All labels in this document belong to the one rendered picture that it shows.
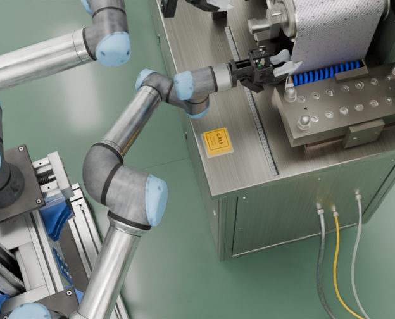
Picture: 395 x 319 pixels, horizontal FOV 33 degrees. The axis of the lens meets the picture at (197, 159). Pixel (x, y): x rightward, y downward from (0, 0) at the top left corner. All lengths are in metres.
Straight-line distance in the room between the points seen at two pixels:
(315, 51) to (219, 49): 0.39
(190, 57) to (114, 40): 0.74
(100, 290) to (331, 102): 0.83
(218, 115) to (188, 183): 0.92
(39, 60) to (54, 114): 1.66
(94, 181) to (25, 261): 0.55
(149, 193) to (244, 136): 0.49
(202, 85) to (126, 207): 0.41
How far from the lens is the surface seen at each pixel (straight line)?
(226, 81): 1.82
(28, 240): 2.15
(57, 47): 1.47
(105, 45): 1.42
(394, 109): 1.96
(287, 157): 1.98
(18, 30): 3.42
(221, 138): 1.97
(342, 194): 2.32
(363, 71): 1.98
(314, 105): 1.92
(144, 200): 1.62
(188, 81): 1.81
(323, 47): 1.88
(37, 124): 3.13
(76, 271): 2.63
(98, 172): 1.66
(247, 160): 1.97
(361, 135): 1.96
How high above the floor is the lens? 2.71
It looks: 67 degrees down
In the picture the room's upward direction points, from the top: 3 degrees counter-clockwise
